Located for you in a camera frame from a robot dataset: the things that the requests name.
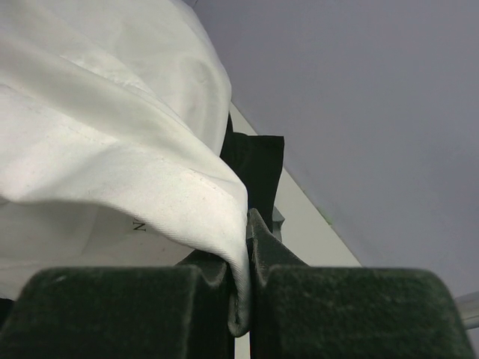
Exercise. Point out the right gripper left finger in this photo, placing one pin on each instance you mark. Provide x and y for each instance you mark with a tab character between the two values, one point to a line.
178	311

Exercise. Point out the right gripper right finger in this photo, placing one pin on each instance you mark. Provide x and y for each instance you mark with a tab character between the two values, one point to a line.
301	311

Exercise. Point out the white shirt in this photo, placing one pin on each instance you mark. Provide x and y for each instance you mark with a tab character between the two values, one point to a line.
113	116

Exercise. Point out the metal clothes rack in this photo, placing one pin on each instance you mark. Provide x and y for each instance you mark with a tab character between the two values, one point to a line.
468	306

